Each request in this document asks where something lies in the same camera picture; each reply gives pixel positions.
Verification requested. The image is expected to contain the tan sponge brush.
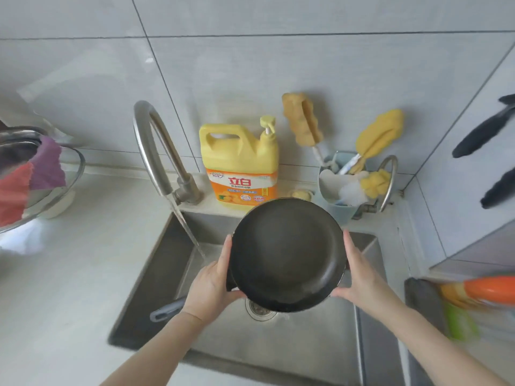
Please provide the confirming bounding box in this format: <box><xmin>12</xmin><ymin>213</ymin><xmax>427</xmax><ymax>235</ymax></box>
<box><xmin>281</xmin><ymin>92</ymin><xmax>325</xmax><ymax>165</ymax></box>

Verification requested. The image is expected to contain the steel sink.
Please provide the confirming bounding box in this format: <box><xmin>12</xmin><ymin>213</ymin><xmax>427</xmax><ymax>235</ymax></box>
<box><xmin>107</xmin><ymin>211</ymin><xmax>407</xmax><ymax>386</ymax></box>

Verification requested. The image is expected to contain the dark grey cloth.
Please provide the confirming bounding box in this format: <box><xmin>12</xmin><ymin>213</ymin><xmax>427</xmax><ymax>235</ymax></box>
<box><xmin>404</xmin><ymin>277</ymin><xmax>447</xmax><ymax>338</ymax></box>

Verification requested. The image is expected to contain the person's left forearm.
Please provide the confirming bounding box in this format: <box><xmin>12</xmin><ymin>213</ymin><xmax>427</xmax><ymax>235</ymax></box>
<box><xmin>100</xmin><ymin>311</ymin><xmax>204</xmax><ymax>386</ymax></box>

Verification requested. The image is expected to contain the person's right forearm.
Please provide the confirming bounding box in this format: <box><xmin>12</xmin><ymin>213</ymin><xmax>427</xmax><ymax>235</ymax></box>
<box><xmin>386</xmin><ymin>301</ymin><xmax>507</xmax><ymax>386</ymax></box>

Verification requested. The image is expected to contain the person's left hand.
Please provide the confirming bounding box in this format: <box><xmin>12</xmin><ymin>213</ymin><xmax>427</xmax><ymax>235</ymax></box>
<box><xmin>181</xmin><ymin>235</ymin><xmax>247</xmax><ymax>324</ymax></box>

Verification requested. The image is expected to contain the steel sink strainer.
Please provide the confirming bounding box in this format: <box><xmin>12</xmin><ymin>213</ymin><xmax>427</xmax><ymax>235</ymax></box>
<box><xmin>245</xmin><ymin>298</ymin><xmax>278</xmax><ymax>322</ymax></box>

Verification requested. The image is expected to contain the black frying pan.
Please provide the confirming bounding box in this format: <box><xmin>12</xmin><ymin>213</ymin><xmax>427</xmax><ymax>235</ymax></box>
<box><xmin>149</xmin><ymin>198</ymin><xmax>349</xmax><ymax>313</ymax></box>

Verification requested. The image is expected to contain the small yellow sponge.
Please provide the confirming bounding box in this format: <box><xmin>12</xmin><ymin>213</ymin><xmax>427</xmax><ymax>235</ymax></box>
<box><xmin>360</xmin><ymin>169</ymin><xmax>392</xmax><ymax>199</ymax></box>

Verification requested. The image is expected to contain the person's right hand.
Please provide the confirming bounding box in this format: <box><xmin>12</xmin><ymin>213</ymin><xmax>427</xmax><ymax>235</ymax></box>
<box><xmin>332</xmin><ymin>230</ymin><xmax>403</xmax><ymax>316</ymax></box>

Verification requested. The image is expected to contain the small curved steel tap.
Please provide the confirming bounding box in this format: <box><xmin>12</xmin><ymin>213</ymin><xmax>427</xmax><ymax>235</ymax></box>
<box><xmin>362</xmin><ymin>155</ymin><xmax>398</xmax><ymax>216</ymax></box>

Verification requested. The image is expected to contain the steel faucet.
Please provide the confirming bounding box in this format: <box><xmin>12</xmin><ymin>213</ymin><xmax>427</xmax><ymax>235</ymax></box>
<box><xmin>133</xmin><ymin>100</ymin><xmax>204</xmax><ymax>205</ymax></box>

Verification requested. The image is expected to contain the light blue utensil holder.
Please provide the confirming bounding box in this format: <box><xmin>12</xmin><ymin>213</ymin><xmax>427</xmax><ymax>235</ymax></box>
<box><xmin>318</xmin><ymin>151</ymin><xmax>369</xmax><ymax>226</ymax></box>

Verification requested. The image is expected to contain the orange label bottle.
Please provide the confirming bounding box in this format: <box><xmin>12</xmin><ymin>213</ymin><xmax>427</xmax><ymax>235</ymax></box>
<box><xmin>438</xmin><ymin>276</ymin><xmax>515</xmax><ymax>310</ymax></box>

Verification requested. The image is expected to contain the purple cloth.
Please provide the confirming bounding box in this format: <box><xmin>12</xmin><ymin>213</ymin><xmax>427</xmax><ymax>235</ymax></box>
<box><xmin>30</xmin><ymin>135</ymin><xmax>67</xmax><ymax>191</ymax></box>

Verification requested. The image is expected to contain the red cloth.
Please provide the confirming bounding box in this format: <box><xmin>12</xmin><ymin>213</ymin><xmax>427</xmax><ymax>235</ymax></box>
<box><xmin>0</xmin><ymin>162</ymin><xmax>35</xmax><ymax>228</ymax></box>

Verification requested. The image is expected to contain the long yellow sponge brush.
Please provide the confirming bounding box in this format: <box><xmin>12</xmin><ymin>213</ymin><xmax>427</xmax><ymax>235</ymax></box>
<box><xmin>337</xmin><ymin>109</ymin><xmax>404</xmax><ymax>175</ymax></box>

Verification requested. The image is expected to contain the steel basin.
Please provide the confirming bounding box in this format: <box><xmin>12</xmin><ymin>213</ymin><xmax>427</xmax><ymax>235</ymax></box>
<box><xmin>0</xmin><ymin>126</ymin><xmax>43</xmax><ymax>177</ymax></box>

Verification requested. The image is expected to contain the white scrub brush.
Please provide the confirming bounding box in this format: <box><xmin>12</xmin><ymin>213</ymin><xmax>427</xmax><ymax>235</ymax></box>
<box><xmin>337</xmin><ymin>181</ymin><xmax>369</xmax><ymax>207</ymax></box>

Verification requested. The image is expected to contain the green brush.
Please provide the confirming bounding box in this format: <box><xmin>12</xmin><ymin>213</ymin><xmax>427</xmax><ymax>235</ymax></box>
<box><xmin>444</xmin><ymin>303</ymin><xmax>480</xmax><ymax>342</ymax></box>

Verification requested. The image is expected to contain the yellow detergent jug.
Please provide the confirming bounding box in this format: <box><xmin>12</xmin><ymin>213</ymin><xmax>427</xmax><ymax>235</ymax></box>
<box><xmin>199</xmin><ymin>115</ymin><xmax>279</xmax><ymax>206</ymax></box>

